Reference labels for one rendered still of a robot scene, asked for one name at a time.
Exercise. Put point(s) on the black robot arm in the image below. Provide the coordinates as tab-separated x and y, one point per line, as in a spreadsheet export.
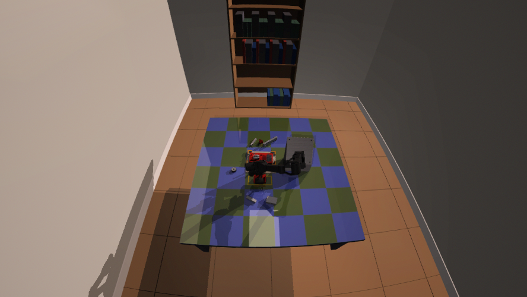
262	166

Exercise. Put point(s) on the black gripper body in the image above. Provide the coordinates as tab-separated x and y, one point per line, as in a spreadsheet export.
259	180

